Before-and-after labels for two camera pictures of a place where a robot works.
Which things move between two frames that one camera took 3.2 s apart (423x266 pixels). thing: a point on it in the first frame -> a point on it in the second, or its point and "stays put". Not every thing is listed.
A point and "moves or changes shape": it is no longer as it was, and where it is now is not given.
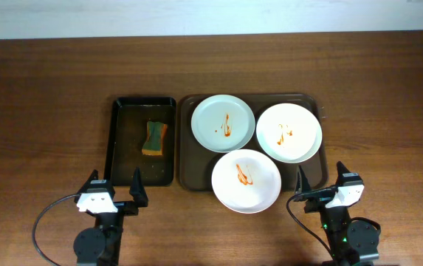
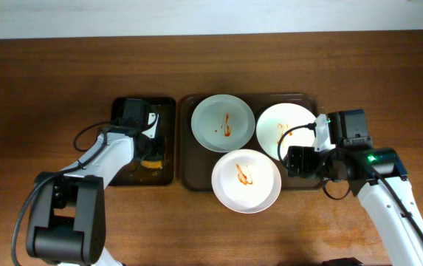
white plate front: (246, 181) stays put
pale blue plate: (222, 123) stays put
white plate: (289, 133) stays put
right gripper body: (318, 204) -> (297, 161)
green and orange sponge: (156, 131) moves or changes shape
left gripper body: (121, 207) -> (152, 152)
